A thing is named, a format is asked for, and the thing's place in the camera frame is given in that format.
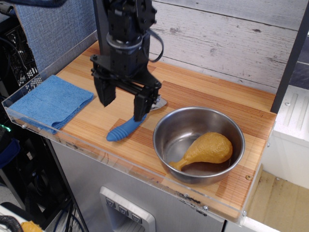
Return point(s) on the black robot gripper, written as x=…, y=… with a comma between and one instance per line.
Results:
x=126, y=69

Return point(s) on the blue handled metal spoon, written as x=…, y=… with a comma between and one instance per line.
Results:
x=128, y=127

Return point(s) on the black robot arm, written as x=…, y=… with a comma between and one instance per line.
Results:
x=123, y=28

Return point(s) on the blue folded cloth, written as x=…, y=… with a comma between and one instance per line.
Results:
x=52, y=104

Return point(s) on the clear acrylic table guard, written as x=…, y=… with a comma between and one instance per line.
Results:
x=135, y=155

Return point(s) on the stainless steel bowl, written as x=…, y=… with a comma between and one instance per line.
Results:
x=176, y=131

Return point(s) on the blue fabric partition panel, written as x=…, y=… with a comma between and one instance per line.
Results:
x=56, y=36

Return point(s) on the toy chicken drumstick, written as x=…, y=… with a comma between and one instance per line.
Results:
x=211, y=147

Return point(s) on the silver toy fridge cabinet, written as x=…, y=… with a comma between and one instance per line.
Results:
x=86, y=176

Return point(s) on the black plastic crate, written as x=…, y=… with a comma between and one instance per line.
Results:
x=20, y=65

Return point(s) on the yellow object bottom left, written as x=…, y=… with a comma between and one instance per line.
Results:
x=30, y=226

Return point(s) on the white toy sink unit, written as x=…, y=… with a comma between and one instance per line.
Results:
x=286, y=154

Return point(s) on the dark grey right post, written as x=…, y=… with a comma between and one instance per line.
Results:
x=292, y=61

